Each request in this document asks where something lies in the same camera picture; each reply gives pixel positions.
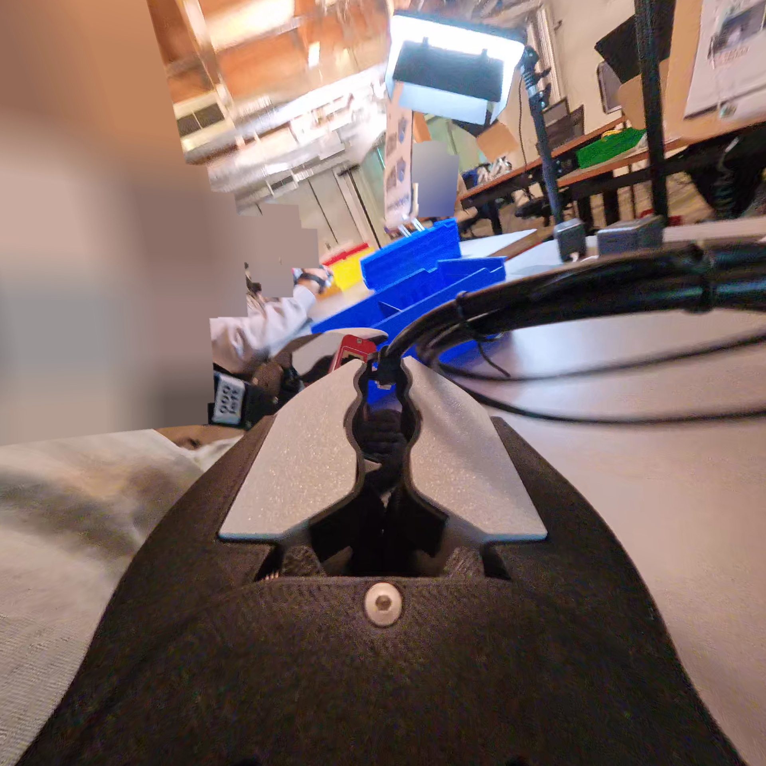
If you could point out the yellow plastic bin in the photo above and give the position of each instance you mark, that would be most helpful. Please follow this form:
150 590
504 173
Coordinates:
350 269

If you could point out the green box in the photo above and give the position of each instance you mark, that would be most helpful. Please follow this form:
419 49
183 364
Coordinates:
610 149

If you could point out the dark grey box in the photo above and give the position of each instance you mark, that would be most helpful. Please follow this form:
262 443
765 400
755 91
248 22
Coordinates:
631 234

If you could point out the person's cream clothing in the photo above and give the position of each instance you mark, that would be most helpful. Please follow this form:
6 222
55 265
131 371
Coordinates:
60 568

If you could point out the red ethernet splitter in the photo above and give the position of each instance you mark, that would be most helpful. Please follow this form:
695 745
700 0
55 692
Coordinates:
350 348

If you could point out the tan printed poster board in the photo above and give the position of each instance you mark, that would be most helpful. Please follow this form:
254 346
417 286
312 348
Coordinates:
718 66

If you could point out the grey desk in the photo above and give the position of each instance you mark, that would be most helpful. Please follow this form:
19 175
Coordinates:
658 508

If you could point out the white ceiling air vent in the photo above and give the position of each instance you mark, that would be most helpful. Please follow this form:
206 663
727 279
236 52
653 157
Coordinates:
200 119

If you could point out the black light stand pole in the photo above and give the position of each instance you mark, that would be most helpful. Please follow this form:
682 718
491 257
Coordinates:
547 149

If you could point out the LED light panel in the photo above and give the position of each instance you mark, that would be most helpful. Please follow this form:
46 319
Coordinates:
455 66

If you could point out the black pole clamp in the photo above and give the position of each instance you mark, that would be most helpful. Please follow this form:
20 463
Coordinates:
569 239

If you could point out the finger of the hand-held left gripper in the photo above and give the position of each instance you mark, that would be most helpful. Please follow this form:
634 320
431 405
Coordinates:
311 353

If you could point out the black screen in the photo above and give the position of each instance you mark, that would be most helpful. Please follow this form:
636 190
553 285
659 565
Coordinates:
619 48

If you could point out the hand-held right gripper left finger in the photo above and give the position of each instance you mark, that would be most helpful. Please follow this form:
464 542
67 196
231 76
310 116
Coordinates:
287 467

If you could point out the thick black pole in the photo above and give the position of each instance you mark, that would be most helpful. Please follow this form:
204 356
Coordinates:
652 119

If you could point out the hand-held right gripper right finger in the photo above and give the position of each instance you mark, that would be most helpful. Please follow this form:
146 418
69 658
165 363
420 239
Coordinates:
473 473

